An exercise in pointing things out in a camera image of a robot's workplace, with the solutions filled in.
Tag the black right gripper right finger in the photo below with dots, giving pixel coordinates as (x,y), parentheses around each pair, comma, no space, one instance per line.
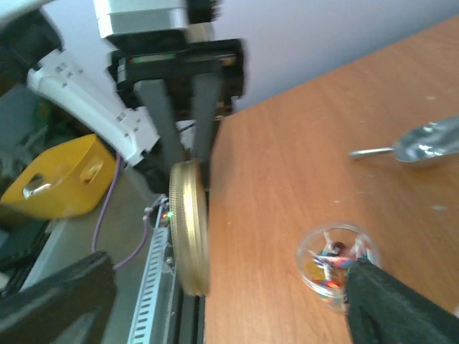
(381,309)

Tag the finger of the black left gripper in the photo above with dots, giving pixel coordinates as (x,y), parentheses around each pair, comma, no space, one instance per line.
(153,94)
(207,88)

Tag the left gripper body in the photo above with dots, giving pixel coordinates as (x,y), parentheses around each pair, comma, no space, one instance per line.
(177,69)

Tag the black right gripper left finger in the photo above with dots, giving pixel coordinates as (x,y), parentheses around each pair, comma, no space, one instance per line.
(71,306)

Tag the white jar lid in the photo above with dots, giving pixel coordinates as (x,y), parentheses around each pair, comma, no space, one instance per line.
(189,230)

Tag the silver metal scoop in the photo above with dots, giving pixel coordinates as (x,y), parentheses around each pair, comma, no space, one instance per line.
(432,144)

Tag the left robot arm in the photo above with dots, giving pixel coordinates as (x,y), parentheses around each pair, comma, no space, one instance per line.
(35,54)

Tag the clear glass jar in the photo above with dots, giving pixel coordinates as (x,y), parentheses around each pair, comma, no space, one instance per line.
(325,255)

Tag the yellow object behind table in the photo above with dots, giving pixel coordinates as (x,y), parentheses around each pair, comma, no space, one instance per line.
(64,181)

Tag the light blue cable duct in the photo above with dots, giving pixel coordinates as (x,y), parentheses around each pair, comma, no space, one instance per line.
(147,300)

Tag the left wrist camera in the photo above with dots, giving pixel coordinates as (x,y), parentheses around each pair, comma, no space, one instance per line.
(120,17)

